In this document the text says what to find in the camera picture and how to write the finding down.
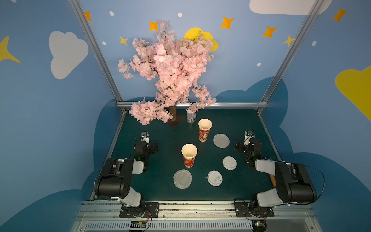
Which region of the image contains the blue garden fork wooden handle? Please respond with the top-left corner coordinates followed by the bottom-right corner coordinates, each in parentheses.
top-left (270, 175), bottom-right (276, 188)

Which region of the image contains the white cup lid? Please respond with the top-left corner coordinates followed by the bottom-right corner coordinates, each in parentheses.
top-left (222, 156), bottom-right (237, 171)
top-left (207, 170), bottom-right (223, 187)

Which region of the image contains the back aluminium frame bar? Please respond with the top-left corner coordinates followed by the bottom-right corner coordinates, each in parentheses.
top-left (117, 101), bottom-right (269, 108)

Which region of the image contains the pink cherry blossom tree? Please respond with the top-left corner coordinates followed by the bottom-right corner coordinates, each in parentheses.
top-left (117, 20), bottom-right (216, 125)

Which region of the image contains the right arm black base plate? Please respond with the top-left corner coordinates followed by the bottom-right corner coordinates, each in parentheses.
top-left (233, 202), bottom-right (274, 219)

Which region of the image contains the round leak-proof paper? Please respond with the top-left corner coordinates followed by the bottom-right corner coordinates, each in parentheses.
top-left (173, 169), bottom-right (192, 189)
top-left (213, 133), bottom-right (230, 148)

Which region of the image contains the aluminium frame post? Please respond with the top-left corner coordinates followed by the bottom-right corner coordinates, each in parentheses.
top-left (68, 0), bottom-right (122, 102)
top-left (260, 0), bottom-right (325, 106)

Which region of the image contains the right aluminium frame post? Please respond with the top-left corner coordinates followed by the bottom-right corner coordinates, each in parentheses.
top-left (260, 0), bottom-right (325, 106)

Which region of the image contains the aluminium front rail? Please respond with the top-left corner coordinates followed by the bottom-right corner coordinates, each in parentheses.
top-left (71, 200), bottom-right (322, 232)

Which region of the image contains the small circuit board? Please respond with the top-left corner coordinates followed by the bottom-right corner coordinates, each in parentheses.
top-left (252, 221), bottom-right (267, 232)
top-left (129, 220), bottom-right (147, 231)

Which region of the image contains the red paper cup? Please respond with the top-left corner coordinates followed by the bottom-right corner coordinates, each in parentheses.
top-left (198, 119), bottom-right (212, 142)
top-left (181, 144), bottom-right (198, 168)

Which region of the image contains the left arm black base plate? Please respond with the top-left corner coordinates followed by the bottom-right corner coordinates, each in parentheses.
top-left (119, 202), bottom-right (159, 218)

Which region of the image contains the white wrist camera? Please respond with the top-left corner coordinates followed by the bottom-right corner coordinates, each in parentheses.
top-left (243, 130), bottom-right (254, 146)
top-left (141, 132), bottom-right (150, 144)

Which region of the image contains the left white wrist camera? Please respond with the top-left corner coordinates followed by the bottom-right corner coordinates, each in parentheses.
top-left (141, 132), bottom-right (150, 144)

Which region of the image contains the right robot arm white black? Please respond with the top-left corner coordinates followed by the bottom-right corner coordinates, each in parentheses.
top-left (235, 138), bottom-right (326, 218)

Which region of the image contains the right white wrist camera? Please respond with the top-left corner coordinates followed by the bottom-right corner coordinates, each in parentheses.
top-left (243, 130), bottom-right (254, 146)

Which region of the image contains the silver tin can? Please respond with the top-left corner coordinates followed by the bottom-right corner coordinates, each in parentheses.
top-left (186, 113), bottom-right (197, 124)

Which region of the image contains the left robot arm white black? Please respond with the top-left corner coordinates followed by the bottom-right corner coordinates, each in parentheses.
top-left (94, 141), bottom-right (159, 218)

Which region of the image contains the left aluminium frame post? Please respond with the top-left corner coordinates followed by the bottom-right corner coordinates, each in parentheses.
top-left (68, 0), bottom-right (122, 102)

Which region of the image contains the right small circuit board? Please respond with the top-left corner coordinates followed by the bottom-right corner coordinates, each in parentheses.
top-left (252, 221), bottom-right (267, 232)

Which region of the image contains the brown square tree base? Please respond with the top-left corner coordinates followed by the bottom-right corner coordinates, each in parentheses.
top-left (166, 113), bottom-right (186, 129)

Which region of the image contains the left small circuit board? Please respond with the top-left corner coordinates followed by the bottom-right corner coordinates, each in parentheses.
top-left (129, 220), bottom-right (147, 231)

